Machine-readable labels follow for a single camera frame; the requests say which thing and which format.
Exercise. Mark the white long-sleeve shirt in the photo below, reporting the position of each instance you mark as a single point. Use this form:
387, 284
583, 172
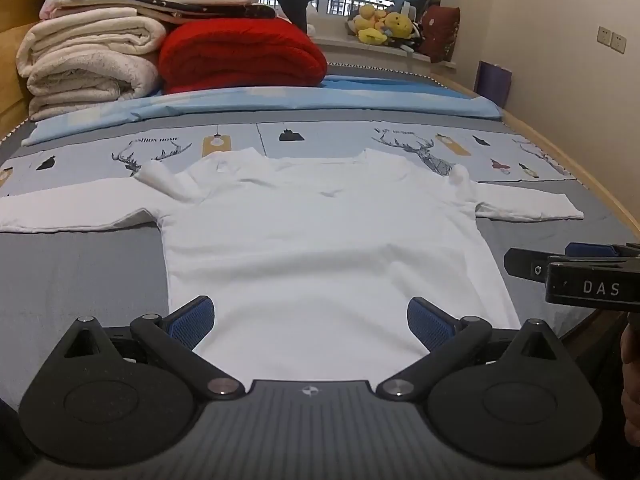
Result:
320, 240

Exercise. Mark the dark red cushion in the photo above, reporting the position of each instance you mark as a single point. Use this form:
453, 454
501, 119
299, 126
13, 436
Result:
440, 32

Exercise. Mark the wooden bed frame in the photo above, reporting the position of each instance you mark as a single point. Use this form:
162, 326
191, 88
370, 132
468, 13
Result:
575, 152

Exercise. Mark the purple box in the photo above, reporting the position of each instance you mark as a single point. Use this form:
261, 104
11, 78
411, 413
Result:
494, 84

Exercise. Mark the dark star-printed cloth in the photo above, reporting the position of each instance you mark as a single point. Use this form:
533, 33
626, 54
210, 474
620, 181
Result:
215, 11

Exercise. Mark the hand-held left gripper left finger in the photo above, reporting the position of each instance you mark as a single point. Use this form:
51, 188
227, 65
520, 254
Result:
192, 322

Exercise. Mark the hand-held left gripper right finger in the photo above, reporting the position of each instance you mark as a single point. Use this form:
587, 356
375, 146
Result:
430, 325

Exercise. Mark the cream smooth folded blanket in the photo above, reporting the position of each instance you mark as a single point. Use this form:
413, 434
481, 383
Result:
90, 35

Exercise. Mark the yellow plush toy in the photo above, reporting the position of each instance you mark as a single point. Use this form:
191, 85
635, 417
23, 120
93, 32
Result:
399, 25
369, 22

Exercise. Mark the red folded blanket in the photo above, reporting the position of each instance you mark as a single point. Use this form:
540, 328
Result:
240, 57

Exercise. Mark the white wall outlet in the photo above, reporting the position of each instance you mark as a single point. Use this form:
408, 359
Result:
620, 43
605, 35

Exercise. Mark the person's right hand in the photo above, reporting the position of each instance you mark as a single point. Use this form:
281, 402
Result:
632, 390

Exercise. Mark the cream fluffy folded blanket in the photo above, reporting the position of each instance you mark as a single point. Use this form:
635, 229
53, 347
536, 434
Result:
85, 85

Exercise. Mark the light blue blanket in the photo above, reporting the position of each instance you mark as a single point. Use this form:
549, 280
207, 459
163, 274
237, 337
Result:
150, 105

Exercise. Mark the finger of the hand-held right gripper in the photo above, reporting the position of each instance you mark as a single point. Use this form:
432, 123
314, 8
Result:
525, 264
592, 250

